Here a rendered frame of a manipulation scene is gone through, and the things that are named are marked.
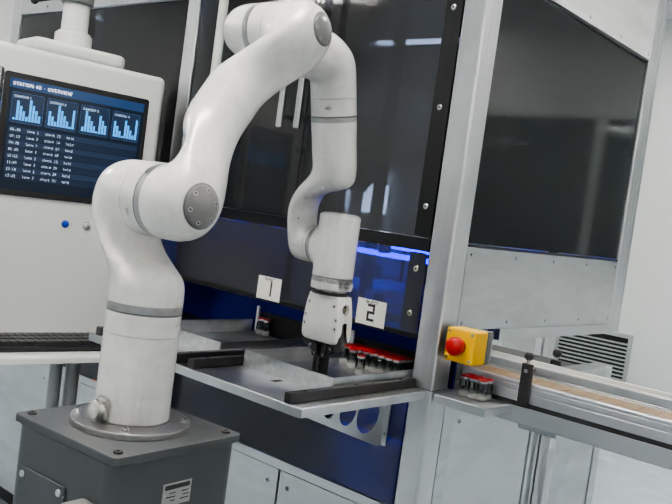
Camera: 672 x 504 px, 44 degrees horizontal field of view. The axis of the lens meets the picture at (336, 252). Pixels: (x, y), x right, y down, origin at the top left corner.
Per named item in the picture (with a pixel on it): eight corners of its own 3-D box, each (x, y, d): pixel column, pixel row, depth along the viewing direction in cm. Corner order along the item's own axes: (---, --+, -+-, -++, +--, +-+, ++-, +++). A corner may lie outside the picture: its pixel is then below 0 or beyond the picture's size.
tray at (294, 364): (342, 358, 206) (344, 344, 206) (428, 382, 189) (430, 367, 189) (243, 365, 180) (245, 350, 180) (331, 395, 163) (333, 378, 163)
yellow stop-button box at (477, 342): (460, 357, 182) (465, 325, 182) (488, 364, 177) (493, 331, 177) (441, 359, 176) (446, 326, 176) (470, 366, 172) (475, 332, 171)
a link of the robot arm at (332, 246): (300, 272, 168) (335, 279, 162) (309, 208, 167) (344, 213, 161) (326, 273, 174) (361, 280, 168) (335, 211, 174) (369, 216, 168)
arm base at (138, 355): (119, 448, 120) (135, 323, 119) (44, 415, 131) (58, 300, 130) (213, 431, 135) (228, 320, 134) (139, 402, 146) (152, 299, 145)
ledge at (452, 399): (466, 396, 189) (467, 388, 189) (516, 411, 181) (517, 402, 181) (432, 401, 179) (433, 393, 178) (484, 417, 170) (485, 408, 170)
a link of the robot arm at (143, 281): (136, 317, 124) (156, 159, 122) (67, 296, 135) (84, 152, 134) (197, 316, 133) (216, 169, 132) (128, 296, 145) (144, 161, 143)
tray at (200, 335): (250, 331, 228) (252, 318, 228) (319, 351, 211) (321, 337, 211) (149, 334, 202) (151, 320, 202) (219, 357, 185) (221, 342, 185)
